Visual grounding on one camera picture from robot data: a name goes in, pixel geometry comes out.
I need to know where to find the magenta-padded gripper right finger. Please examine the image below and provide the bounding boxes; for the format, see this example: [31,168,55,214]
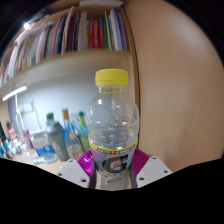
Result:
[128,147,174,190]

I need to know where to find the clear bottle green cap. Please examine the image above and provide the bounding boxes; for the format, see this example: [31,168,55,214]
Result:
[78,111,92,153]

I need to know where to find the blue and white box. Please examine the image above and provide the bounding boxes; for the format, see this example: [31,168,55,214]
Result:
[29,129,56,158]

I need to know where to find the red and white canister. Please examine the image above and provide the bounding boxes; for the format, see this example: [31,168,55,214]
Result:
[5,120,18,141]

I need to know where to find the white desk lamp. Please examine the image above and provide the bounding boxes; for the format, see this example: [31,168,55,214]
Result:
[2,85,28,141]

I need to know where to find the green glass bottle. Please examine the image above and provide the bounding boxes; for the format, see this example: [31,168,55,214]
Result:
[45,112,55,124]

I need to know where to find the magenta pouch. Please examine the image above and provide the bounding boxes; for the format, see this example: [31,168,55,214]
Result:
[24,131,34,151]

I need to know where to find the wooden shelf unit with books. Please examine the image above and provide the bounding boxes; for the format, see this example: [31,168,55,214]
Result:
[0,0,142,158]

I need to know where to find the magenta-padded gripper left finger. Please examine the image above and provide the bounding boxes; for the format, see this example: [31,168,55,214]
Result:
[56,148,100,190]

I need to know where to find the clear drink bottle yellow cap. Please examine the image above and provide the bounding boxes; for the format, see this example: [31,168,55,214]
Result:
[85,68,140,192]

